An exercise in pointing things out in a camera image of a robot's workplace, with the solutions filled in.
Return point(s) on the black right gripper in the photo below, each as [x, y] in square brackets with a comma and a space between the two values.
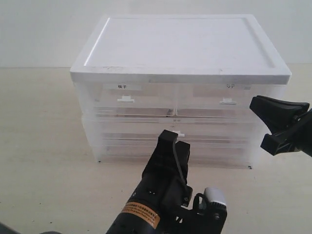
[290, 124]

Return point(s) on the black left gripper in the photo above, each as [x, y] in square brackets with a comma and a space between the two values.
[163, 190]

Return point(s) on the top right small drawer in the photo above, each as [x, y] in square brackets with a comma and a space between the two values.
[213, 100]

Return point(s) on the white translucent drawer cabinet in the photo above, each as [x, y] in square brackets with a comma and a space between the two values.
[179, 49]

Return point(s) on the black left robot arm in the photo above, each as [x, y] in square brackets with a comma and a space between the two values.
[154, 204]

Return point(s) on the top left small drawer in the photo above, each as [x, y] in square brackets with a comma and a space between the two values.
[143, 99]

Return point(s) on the small drawer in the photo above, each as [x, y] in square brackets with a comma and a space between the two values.
[143, 99]
[213, 100]

